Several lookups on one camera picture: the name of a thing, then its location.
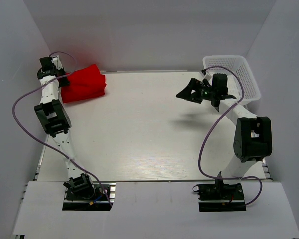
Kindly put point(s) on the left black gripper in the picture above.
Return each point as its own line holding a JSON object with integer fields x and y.
{"x": 64, "y": 80}

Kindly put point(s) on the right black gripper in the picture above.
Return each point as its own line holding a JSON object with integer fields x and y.
{"x": 197, "y": 90}

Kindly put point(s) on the red t-shirt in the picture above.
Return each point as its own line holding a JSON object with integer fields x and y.
{"x": 89, "y": 76}
{"x": 71, "y": 94}

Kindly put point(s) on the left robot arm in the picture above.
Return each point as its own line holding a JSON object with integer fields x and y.
{"x": 56, "y": 123}

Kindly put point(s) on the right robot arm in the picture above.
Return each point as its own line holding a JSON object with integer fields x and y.
{"x": 252, "y": 139}

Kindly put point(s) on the folded red t-shirt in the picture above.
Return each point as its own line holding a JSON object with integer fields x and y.
{"x": 71, "y": 94}

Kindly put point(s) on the white plastic basket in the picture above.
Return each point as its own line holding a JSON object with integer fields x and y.
{"x": 239, "y": 74}

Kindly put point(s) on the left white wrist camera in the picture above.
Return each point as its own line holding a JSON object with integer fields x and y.
{"x": 57, "y": 62}

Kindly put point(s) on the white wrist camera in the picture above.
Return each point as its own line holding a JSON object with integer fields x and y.
{"x": 206, "y": 77}
{"x": 57, "y": 62}

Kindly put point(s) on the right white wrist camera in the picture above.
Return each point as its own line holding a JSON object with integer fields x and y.
{"x": 206, "y": 77}

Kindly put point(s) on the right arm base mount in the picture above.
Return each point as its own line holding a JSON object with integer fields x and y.
{"x": 219, "y": 197}

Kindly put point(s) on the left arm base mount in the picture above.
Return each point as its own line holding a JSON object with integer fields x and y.
{"x": 95, "y": 200}

